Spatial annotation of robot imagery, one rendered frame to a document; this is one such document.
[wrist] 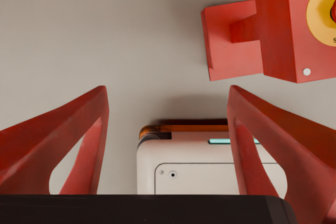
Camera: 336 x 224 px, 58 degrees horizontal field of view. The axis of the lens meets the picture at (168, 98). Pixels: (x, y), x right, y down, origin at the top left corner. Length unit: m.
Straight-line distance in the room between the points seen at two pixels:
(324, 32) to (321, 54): 0.02
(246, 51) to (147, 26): 0.36
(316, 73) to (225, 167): 0.59
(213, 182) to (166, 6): 0.62
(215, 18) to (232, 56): 0.13
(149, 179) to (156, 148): 0.09
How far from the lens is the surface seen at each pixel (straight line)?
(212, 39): 1.01
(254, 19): 0.74
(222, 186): 0.94
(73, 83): 1.18
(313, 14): 0.37
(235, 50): 1.02
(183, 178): 0.92
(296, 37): 0.37
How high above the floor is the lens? 1.12
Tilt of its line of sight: 81 degrees down
